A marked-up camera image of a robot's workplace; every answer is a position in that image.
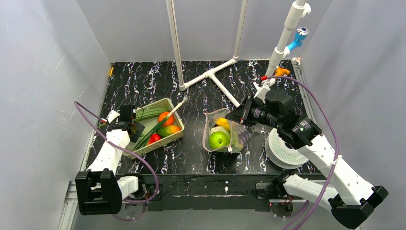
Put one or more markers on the clear zip top bag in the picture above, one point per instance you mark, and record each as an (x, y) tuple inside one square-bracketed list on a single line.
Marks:
[(240, 134)]

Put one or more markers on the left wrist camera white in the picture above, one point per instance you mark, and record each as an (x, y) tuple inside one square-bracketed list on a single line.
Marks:
[(112, 117)]

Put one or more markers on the cream woven basket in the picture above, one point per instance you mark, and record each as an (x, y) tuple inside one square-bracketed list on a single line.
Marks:
[(158, 130)]

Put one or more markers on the red tomato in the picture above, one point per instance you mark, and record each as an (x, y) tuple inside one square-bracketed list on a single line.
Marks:
[(154, 138)]

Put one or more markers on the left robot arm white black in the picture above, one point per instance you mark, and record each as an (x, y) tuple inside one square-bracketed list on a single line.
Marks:
[(99, 190)]

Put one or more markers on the green apple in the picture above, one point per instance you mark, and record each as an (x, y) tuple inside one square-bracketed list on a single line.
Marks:
[(219, 139)]

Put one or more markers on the green onion with white root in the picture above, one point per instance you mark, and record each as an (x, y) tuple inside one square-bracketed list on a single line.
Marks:
[(158, 127)]

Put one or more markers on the white pvc pipe frame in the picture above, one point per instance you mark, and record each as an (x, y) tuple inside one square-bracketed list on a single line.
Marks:
[(211, 30)]

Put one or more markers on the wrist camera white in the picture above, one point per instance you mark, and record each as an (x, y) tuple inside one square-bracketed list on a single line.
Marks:
[(112, 117), (263, 88)]

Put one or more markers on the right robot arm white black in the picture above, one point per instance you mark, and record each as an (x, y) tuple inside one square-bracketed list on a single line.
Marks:
[(347, 195)]

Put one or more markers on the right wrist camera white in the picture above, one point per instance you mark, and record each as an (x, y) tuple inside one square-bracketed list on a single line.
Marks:
[(263, 88)]

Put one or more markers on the orange fruit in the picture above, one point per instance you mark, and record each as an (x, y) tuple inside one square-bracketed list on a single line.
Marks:
[(169, 120)]

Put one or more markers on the white jointed pipe stand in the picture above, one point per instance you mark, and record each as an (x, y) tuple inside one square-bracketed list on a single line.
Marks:
[(298, 10)]

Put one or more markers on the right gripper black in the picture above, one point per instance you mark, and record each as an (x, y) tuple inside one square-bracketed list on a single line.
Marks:
[(242, 111)]

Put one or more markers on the yellow lemon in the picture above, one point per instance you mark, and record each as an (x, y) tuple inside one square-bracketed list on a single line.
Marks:
[(223, 123)]

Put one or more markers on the orange green mango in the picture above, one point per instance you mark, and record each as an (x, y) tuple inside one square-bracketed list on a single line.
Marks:
[(167, 131)]

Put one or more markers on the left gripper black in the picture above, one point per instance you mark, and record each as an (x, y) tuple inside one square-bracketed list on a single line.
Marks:
[(136, 130)]

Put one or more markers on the blue clamp fitting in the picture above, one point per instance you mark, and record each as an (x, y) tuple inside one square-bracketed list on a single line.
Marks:
[(300, 35)]

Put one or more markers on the orange clamp fitting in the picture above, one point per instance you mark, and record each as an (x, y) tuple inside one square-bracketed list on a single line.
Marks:
[(281, 72)]

